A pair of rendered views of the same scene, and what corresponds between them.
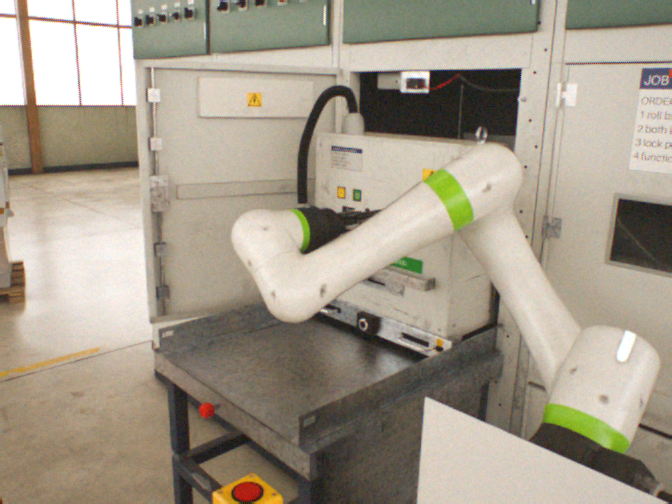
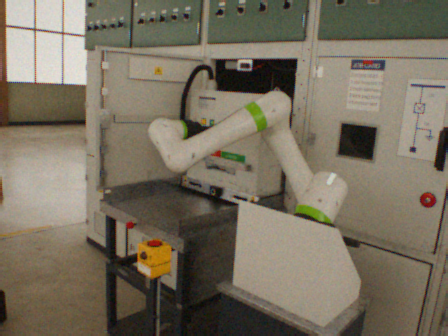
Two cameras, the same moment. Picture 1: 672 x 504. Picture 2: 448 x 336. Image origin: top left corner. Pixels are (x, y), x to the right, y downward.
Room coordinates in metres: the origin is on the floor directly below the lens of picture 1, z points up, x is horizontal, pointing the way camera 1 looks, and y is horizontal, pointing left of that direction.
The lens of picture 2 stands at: (-0.44, -0.01, 1.40)
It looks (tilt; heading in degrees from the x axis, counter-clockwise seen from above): 12 degrees down; 357
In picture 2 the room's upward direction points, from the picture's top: 4 degrees clockwise
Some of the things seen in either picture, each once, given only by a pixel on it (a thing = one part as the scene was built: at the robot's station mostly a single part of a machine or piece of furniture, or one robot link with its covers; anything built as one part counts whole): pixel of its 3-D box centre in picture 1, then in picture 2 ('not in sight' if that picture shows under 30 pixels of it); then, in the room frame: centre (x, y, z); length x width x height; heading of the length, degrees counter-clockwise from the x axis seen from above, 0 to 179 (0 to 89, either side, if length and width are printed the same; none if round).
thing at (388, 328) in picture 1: (375, 320); (220, 190); (1.52, -0.12, 0.89); 0.54 x 0.05 x 0.06; 44
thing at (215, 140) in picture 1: (246, 190); (151, 120); (1.76, 0.27, 1.21); 0.63 x 0.07 x 0.74; 119
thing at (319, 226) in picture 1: (306, 231); (185, 132); (1.16, 0.06, 1.22); 0.09 x 0.06 x 0.12; 44
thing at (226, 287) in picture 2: not in sight; (294, 293); (0.76, -0.35, 0.74); 0.43 x 0.33 x 0.02; 47
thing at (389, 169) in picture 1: (375, 231); (221, 141); (1.51, -0.11, 1.15); 0.48 x 0.01 x 0.48; 44
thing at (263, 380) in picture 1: (329, 362); (194, 210); (1.41, 0.00, 0.82); 0.68 x 0.62 x 0.06; 134
